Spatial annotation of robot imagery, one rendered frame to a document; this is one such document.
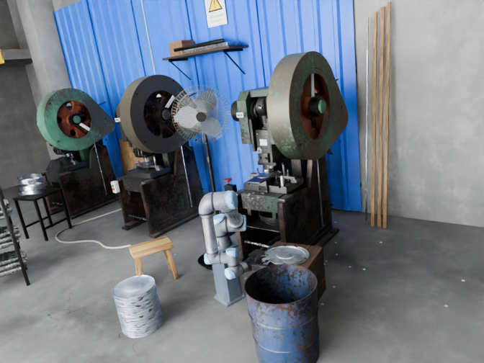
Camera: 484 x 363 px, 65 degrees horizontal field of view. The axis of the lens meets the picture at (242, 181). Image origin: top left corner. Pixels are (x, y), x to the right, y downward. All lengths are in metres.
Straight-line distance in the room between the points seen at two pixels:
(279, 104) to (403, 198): 2.00
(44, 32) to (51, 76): 0.74
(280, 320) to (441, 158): 2.46
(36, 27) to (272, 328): 6.57
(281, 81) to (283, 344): 1.69
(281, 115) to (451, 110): 1.77
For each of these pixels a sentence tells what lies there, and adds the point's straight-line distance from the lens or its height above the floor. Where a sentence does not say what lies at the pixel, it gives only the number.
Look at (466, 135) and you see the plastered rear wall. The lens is 3.94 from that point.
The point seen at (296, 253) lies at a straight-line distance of 2.79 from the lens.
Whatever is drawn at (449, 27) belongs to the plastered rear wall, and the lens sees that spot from 3.88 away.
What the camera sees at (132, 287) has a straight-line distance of 2.84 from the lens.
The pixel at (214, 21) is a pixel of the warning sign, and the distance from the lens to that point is 4.96.
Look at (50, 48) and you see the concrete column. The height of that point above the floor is 2.45.
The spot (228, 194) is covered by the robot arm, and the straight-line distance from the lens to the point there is 2.33.
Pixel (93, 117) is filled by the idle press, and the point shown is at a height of 1.31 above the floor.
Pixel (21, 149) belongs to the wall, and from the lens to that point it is 9.10.
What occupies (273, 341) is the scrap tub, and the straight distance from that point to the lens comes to 2.26.
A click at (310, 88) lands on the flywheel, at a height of 1.46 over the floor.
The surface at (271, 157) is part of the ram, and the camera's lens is 3.21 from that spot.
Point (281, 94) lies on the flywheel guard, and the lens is 2.70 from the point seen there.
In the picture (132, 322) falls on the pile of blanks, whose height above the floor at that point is 0.13.
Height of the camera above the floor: 1.67
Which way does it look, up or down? 16 degrees down
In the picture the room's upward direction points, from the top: 8 degrees counter-clockwise
